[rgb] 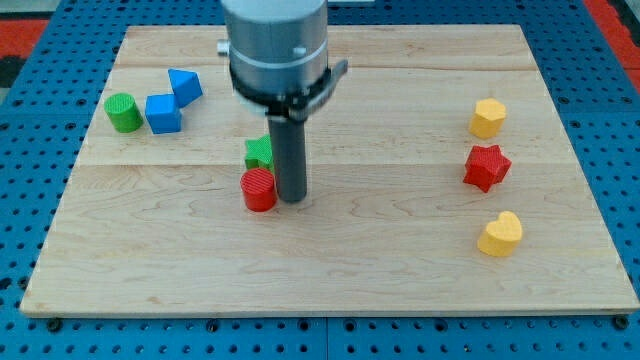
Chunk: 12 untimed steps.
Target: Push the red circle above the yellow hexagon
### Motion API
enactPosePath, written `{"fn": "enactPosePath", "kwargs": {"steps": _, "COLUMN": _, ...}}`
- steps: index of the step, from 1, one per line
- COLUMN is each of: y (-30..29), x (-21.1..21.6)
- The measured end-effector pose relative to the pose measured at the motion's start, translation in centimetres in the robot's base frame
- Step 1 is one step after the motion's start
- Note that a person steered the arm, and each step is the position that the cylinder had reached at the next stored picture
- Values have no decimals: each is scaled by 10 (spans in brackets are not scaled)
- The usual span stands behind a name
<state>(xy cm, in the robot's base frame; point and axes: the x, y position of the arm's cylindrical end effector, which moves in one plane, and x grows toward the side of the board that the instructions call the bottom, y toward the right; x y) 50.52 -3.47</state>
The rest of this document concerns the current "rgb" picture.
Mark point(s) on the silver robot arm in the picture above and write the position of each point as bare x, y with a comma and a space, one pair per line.
278, 49

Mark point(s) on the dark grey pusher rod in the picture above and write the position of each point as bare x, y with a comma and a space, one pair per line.
289, 157

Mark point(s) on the green cylinder block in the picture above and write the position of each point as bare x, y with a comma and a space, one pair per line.
123, 113

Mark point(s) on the yellow hexagon block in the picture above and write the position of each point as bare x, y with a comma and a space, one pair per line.
487, 119

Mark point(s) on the red cylinder block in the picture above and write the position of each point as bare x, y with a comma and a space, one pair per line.
258, 188

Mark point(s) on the yellow heart block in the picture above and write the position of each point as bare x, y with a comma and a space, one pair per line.
501, 236

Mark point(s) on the green star block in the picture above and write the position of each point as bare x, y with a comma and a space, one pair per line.
259, 153

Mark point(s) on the blue cube block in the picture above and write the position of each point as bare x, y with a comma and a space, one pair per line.
163, 114

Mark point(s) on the black clamp bracket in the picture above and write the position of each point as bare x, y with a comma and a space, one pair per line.
296, 106

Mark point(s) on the light wooden board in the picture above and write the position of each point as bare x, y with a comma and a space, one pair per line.
155, 226

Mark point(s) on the red star block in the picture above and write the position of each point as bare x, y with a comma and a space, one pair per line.
486, 166

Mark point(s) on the blue triangular prism block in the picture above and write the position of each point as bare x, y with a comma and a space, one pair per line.
185, 85

